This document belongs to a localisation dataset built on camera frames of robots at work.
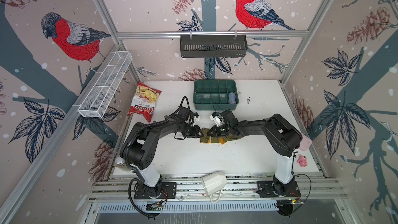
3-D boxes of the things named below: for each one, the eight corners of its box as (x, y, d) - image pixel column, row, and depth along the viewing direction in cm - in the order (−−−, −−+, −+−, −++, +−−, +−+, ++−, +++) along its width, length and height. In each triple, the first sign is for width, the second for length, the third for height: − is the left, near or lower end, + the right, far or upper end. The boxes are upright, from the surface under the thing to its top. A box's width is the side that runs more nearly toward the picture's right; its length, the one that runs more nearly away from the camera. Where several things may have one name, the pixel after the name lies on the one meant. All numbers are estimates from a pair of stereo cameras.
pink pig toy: (296, 164, 83) (298, 162, 81) (296, 155, 86) (299, 153, 84) (304, 167, 82) (307, 165, 80) (304, 158, 85) (307, 156, 83)
